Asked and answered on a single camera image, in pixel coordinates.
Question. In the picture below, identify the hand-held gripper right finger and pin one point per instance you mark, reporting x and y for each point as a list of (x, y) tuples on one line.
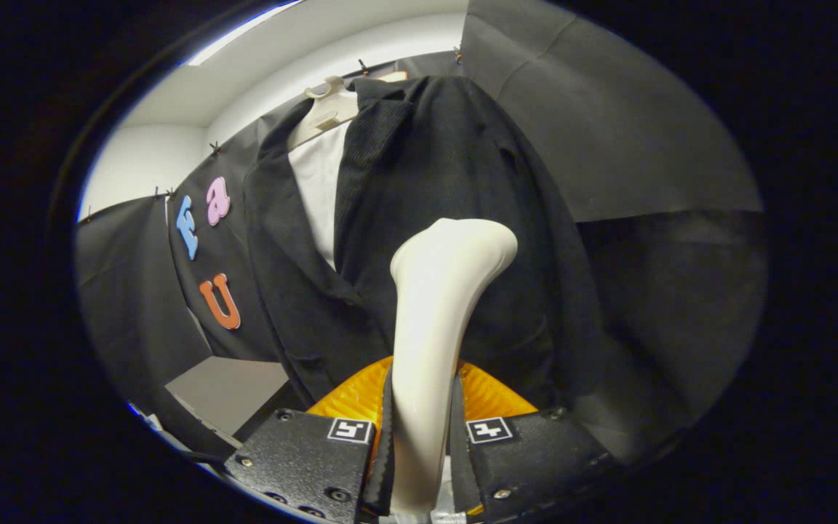
[(463, 466)]

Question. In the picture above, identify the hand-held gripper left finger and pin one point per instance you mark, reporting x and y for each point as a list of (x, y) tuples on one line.
[(382, 466)]

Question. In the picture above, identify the white garment steamer head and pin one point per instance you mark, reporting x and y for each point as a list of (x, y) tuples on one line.
[(437, 306)]

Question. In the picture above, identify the black jacket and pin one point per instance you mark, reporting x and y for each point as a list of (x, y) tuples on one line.
[(433, 160)]

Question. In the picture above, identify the white clothes hanger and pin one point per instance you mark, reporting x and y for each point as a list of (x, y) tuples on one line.
[(324, 113)]

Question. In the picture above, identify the grey cabinet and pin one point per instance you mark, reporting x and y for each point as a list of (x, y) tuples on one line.
[(230, 389)]

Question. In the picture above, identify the black backdrop cloth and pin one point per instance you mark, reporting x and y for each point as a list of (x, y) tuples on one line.
[(608, 145)]

